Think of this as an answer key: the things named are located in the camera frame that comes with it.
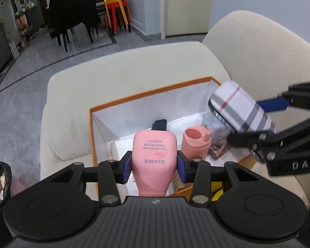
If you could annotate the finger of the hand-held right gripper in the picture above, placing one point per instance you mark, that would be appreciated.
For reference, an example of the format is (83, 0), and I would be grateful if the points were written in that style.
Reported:
(273, 104)
(248, 139)

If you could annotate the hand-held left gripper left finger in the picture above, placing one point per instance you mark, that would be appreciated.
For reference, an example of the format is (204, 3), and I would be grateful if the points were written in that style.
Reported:
(126, 169)

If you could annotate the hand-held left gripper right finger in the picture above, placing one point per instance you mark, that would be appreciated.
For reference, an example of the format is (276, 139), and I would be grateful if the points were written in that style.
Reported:
(182, 169)

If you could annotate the pink lotion bottle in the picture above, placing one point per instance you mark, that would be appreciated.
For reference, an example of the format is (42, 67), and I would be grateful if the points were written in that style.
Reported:
(155, 155)

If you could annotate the plaid case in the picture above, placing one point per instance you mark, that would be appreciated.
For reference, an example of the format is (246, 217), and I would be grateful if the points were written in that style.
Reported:
(240, 106)

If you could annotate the orange cardboard box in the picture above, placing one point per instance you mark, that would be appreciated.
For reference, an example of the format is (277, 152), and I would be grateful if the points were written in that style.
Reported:
(144, 106)

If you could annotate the pink round container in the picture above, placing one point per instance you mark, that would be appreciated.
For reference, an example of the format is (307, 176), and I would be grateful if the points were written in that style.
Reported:
(193, 144)

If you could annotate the clear plastic box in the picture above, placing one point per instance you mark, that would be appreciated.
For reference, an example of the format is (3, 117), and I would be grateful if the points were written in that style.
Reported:
(218, 137)

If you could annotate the yellow object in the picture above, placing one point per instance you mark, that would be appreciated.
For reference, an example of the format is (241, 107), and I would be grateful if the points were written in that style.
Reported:
(217, 192)

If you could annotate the small black object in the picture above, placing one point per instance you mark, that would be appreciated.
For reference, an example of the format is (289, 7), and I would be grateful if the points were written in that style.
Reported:
(160, 124)

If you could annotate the beige sofa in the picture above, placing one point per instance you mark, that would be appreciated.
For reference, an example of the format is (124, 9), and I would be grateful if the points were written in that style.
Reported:
(131, 64)

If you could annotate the black plastic bag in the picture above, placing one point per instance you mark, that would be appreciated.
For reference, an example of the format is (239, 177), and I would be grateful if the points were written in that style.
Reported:
(6, 175)

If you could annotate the cream door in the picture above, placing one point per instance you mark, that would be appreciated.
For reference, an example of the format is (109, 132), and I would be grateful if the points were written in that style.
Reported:
(186, 5)

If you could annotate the red plastic stool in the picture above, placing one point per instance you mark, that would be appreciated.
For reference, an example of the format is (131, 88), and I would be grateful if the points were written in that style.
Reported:
(117, 7)

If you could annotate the white package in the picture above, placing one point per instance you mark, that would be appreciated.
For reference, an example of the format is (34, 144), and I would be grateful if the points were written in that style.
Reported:
(13, 49)

